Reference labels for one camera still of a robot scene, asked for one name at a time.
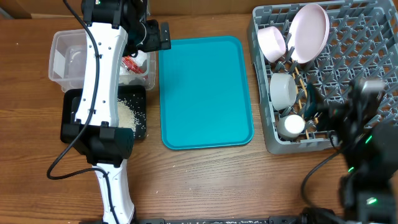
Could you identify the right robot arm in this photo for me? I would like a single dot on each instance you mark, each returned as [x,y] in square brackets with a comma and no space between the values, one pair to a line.
[366,192]

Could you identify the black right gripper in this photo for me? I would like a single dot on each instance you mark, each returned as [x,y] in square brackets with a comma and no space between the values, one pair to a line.
[332,112]

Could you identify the black plastic tray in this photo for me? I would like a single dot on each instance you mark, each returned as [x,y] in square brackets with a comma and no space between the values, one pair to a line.
[72,98]

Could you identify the pile of rice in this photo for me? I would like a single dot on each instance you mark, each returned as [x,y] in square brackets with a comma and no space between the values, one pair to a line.
[132,113]

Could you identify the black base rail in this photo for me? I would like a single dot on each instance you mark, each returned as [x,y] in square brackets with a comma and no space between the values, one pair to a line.
[217,221]

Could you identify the teal serving tray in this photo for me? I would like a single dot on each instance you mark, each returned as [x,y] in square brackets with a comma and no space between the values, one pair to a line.
[204,94]

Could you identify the white round plate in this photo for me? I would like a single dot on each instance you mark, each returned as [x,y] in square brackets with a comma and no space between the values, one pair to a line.
[309,32]

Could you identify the clear plastic bin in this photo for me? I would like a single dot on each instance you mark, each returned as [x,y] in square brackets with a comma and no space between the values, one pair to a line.
[67,63]

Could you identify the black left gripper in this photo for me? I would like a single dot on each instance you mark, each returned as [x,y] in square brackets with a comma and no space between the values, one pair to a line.
[155,43]

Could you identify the grey dishwasher rack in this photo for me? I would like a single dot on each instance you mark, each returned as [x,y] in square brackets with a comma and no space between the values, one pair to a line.
[362,43]

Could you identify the white bowl with rice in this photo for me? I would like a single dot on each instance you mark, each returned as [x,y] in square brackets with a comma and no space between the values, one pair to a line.
[282,91]

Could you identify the white napkin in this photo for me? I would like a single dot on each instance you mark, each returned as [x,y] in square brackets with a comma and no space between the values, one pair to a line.
[136,62]

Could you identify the red snack wrapper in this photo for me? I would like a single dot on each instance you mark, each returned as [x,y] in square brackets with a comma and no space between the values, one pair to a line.
[130,65]

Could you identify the cream paper cup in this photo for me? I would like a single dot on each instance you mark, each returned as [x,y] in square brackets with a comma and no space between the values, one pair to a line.
[289,127]

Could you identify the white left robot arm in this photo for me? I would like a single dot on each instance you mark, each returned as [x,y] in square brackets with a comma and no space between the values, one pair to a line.
[113,29]

